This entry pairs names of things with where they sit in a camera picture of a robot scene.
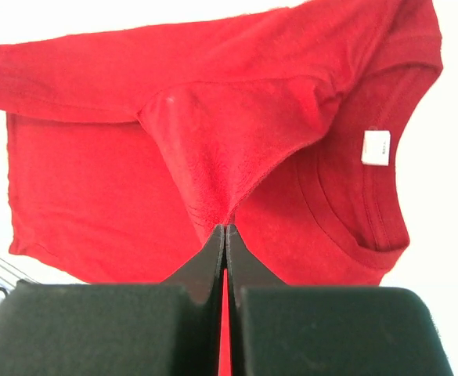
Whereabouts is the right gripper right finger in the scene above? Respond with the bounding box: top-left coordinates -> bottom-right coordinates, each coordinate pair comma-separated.
225,226 -> 452,375

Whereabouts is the aluminium frame rail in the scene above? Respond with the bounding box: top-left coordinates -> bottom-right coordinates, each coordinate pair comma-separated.
0,258 -> 37,289

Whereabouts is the red t-shirt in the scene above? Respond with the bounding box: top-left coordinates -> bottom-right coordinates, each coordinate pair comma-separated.
0,1 -> 442,375

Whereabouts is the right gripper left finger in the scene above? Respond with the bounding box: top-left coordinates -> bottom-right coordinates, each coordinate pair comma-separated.
0,226 -> 225,375

